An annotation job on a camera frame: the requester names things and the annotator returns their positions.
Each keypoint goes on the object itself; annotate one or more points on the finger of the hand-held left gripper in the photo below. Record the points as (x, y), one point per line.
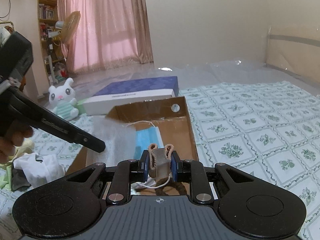
(62, 130)

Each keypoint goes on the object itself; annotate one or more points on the dark grey cloth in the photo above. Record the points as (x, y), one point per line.
(20, 180)

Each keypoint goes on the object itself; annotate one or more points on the pink curtain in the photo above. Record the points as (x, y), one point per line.
(105, 25)

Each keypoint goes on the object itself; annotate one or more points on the white cloth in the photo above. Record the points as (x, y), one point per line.
(25, 162)

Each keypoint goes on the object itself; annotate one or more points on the brown hair scrunchie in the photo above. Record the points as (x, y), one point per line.
(175, 188)

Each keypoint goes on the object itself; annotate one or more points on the pale yellow towel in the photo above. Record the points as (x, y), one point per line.
(27, 146)

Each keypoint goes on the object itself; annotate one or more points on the beige bed headboard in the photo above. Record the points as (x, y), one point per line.
(295, 52)

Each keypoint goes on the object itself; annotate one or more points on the brown cardboard box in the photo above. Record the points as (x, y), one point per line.
(150, 110)

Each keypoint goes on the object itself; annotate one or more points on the light green cloth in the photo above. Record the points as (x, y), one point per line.
(6, 177)

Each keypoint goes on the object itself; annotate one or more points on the blue and white flat box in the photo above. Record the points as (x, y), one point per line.
(140, 85)

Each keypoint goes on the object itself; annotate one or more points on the wooden bookshelf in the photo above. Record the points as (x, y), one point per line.
(46, 12)

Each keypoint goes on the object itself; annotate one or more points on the clear plastic sheet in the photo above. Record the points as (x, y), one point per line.
(225, 72)

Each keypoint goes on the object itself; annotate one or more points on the standing fan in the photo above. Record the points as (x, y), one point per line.
(70, 27)

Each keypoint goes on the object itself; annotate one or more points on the blue face mask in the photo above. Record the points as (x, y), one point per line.
(147, 140)

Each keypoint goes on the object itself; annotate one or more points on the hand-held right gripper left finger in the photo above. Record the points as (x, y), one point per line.
(145, 166)

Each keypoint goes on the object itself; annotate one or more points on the tan toe sleeves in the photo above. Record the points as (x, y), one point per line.
(160, 162)

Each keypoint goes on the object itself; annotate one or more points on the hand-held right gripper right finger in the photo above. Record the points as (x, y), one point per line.
(175, 167)

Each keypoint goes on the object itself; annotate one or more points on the white towel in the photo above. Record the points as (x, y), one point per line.
(115, 140)

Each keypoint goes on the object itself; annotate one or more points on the white plush cat toy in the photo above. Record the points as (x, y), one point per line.
(63, 110)

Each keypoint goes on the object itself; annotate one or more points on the white face mask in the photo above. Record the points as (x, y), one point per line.
(52, 170)

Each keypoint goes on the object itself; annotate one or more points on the green floral tablecloth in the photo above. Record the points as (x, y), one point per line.
(250, 135)

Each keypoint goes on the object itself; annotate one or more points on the light green box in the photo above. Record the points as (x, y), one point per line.
(81, 105)

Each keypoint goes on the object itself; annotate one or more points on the person's left hand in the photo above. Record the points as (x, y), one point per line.
(10, 146)

